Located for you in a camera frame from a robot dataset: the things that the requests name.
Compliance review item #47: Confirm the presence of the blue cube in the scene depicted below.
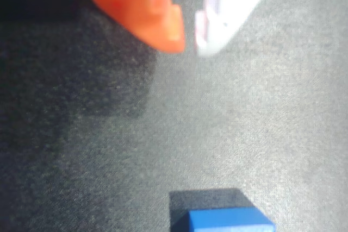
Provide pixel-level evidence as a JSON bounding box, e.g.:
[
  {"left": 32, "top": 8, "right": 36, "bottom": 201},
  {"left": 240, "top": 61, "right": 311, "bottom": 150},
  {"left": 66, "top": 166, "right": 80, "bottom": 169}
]
[{"left": 170, "top": 206, "right": 276, "bottom": 232}]

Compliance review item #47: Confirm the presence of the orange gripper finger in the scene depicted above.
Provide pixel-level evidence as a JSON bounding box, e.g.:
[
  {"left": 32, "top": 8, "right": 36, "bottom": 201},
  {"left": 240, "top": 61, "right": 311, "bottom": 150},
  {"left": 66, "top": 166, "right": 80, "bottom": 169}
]
[{"left": 75, "top": 0, "right": 187, "bottom": 54}]

